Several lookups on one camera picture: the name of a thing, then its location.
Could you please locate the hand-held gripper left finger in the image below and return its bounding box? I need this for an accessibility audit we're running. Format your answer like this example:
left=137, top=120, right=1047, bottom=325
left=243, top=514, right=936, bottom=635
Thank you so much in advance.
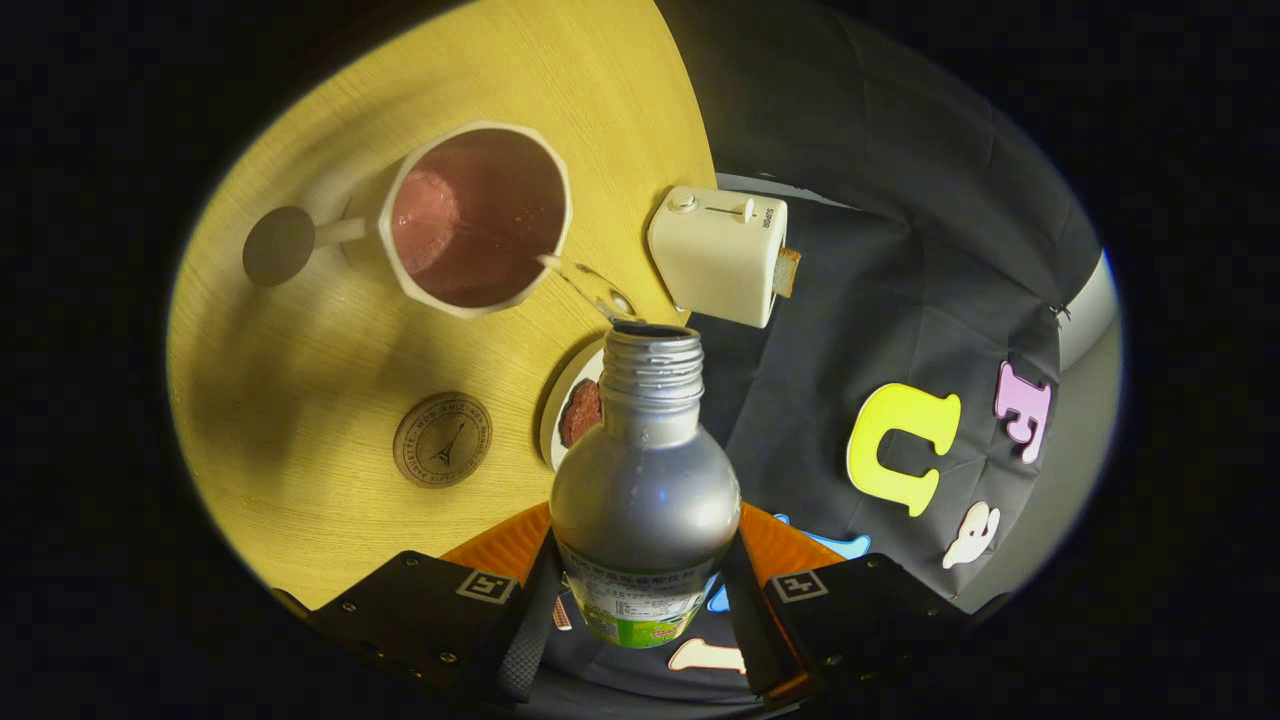
left=310, top=503, right=566, bottom=706

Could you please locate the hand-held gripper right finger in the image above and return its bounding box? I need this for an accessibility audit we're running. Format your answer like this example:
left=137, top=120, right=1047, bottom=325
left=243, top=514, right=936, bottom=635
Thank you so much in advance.
left=722, top=503, right=971, bottom=703

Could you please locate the round wooden coaster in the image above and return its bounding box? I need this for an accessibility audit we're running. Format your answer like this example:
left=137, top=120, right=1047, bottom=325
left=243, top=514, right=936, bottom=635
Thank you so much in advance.
left=392, top=391, right=494, bottom=489

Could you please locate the silver bottle with green label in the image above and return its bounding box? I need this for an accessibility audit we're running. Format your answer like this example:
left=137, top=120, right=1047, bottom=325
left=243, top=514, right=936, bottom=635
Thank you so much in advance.
left=549, top=322, right=743, bottom=651

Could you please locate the beige cup with knob handle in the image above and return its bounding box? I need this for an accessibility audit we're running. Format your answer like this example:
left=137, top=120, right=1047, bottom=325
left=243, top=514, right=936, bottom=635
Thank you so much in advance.
left=243, top=120, right=573, bottom=321

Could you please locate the white round plate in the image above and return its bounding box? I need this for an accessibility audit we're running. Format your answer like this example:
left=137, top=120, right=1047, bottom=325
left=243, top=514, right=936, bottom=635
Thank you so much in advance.
left=539, top=340, right=606, bottom=471

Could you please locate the red meat slice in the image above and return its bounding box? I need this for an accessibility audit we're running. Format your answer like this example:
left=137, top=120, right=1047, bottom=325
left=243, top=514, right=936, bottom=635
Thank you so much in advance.
left=558, top=378, right=603, bottom=449

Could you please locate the wooden table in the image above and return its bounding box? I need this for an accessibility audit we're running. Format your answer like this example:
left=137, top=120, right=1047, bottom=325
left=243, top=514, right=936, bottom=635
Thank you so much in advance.
left=167, top=0, right=719, bottom=611

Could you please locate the white toaster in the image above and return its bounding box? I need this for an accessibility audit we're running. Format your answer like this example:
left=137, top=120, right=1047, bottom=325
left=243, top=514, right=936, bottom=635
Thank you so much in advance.
left=647, top=185, right=789, bottom=329

